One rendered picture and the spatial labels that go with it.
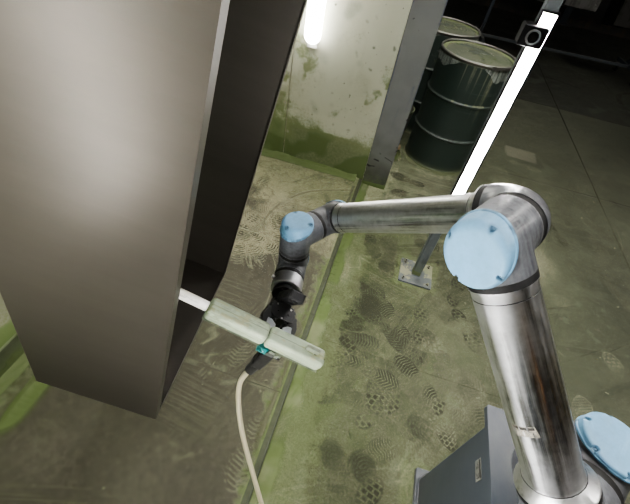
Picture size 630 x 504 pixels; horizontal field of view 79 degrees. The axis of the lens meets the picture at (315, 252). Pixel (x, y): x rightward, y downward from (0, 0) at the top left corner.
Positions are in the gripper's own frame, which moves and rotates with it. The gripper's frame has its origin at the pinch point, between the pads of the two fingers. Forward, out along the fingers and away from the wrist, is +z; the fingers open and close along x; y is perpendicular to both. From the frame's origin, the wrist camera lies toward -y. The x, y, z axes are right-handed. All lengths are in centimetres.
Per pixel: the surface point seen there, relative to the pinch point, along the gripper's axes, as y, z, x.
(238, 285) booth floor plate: 83, -80, -1
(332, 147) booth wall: 50, -208, -23
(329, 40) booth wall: -8, -209, 18
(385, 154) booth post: 30, -203, -56
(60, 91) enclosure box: -46, 11, 49
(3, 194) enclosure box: -23, 10, 55
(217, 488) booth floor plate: 77, 13, -20
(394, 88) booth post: -10, -203, -32
